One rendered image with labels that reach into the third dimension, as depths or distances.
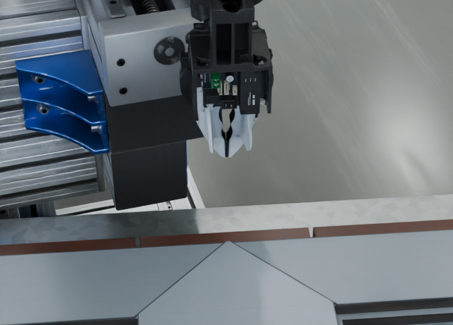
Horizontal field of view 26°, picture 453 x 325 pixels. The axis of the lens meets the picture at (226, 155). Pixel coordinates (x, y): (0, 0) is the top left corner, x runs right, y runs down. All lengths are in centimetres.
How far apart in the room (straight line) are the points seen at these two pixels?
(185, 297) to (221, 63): 22
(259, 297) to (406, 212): 40
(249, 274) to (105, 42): 28
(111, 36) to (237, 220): 34
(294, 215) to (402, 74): 153
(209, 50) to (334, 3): 218
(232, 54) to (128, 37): 19
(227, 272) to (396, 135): 162
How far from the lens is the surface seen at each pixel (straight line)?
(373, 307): 93
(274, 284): 93
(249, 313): 90
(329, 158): 243
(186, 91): 95
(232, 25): 84
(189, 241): 101
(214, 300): 91
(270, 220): 125
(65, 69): 113
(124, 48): 102
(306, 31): 291
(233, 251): 96
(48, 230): 125
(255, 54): 88
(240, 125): 97
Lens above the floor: 153
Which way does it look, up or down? 39 degrees down
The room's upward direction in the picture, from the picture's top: straight up
